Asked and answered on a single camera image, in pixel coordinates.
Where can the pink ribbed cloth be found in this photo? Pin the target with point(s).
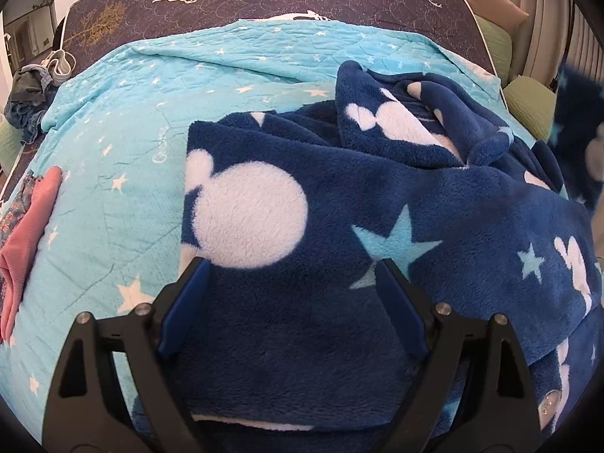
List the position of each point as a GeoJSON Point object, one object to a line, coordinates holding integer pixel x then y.
{"type": "Point", "coordinates": [28, 245]}

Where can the navy fleece garment white print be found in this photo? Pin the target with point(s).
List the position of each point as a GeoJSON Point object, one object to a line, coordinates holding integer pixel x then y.
{"type": "Point", "coordinates": [306, 339]}

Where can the pale pleated curtain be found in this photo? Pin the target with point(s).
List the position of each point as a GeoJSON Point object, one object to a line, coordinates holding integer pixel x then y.
{"type": "Point", "coordinates": [542, 23]}

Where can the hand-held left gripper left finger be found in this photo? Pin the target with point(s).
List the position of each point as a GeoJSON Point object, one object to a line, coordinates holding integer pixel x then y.
{"type": "Point", "coordinates": [186, 302]}

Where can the green cloth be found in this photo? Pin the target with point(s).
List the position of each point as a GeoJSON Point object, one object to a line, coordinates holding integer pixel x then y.
{"type": "Point", "coordinates": [9, 144]}

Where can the floral patterned cloth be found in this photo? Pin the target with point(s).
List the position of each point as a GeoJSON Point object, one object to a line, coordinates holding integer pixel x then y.
{"type": "Point", "coordinates": [12, 214]}

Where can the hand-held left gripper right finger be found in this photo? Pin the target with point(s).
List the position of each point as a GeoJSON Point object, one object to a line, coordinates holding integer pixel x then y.
{"type": "Point", "coordinates": [401, 306]}

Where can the dark deer print mattress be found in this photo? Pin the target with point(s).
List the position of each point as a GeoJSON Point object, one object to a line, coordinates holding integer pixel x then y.
{"type": "Point", "coordinates": [236, 4]}

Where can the wall mirror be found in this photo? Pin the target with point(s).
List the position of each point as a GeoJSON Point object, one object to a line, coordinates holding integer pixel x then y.
{"type": "Point", "coordinates": [28, 28]}

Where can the white grey small garment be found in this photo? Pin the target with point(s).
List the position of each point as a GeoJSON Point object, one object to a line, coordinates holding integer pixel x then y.
{"type": "Point", "coordinates": [59, 68]}

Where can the pile of denim clothes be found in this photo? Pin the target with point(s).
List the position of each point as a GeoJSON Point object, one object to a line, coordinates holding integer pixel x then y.
{"type": "Point", "coordinates": [28, 99]}

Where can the beige pillow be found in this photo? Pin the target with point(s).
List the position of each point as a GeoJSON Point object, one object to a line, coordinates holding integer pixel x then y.
{"type": "Point", "coordinates": [495, 2]}

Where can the light blue star quilt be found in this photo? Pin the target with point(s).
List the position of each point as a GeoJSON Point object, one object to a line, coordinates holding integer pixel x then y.
{"type": "Point", "coordinates": [118, 141]}

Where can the green textured pillow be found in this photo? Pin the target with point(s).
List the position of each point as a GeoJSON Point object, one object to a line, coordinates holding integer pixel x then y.
{"type": "Point", "coordinates": [531, 104]}
{"type": "Point", "coordinates": [495, 45]}

